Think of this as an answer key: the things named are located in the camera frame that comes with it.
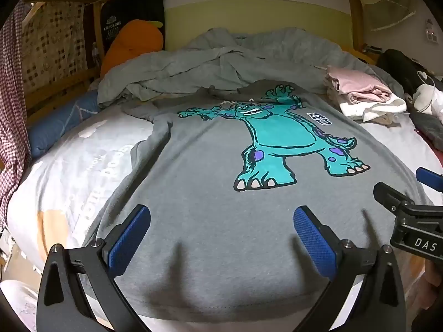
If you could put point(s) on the grey crumpled blanket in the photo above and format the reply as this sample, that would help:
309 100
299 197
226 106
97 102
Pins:
225 58

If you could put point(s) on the black printed pillow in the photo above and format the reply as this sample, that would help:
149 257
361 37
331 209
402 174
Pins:
138 3

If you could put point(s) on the grey monster print T-shirt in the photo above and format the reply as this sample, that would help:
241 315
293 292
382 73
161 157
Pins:
207 179

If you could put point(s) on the white floral cloth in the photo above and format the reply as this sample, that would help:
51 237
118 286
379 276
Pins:
17 301

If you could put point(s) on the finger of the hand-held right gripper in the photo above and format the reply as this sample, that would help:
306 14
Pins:
431 178
389 195

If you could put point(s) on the yellow white foam pad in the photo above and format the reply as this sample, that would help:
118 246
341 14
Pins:
259 17

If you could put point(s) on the white wall socket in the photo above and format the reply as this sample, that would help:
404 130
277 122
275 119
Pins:
431 34

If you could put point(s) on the orange carrot plush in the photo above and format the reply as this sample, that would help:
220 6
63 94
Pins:
131 41

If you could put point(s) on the black clothing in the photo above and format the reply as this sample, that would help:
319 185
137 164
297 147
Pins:
398 65

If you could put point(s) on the pink folded clothes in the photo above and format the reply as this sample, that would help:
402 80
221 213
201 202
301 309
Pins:
353 83

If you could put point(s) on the tile patterned cloth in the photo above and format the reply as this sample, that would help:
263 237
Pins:
52 38

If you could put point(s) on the white folded clothes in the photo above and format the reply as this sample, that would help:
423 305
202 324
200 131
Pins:
367 109

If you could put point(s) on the blue pillow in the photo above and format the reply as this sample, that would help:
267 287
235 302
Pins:
59 117

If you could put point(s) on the red checked curtain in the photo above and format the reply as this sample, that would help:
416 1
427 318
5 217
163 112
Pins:
12 93

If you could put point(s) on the mesh net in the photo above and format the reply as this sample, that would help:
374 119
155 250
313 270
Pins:
387 3

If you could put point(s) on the grey printed bed sheet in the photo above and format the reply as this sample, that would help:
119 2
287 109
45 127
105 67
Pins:
86 152

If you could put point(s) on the dark grey cloth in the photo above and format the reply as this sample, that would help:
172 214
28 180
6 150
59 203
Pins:
427 124

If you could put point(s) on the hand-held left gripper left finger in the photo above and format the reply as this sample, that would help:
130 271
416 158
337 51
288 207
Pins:
129 238

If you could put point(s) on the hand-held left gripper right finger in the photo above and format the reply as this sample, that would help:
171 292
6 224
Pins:
313 238

